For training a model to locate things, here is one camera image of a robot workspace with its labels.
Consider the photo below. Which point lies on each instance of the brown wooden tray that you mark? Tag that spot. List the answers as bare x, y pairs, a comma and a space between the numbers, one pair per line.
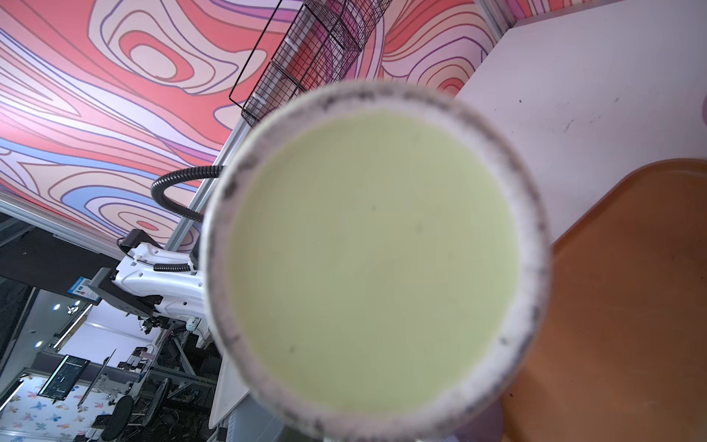
622, 352

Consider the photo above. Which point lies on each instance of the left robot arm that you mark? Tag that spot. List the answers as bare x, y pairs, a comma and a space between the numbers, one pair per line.
156, 285

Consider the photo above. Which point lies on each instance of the black wire basket left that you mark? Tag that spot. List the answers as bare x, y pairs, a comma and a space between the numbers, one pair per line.
319, 48

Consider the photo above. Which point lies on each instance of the light green mug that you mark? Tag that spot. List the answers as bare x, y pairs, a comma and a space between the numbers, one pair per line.
377, 262

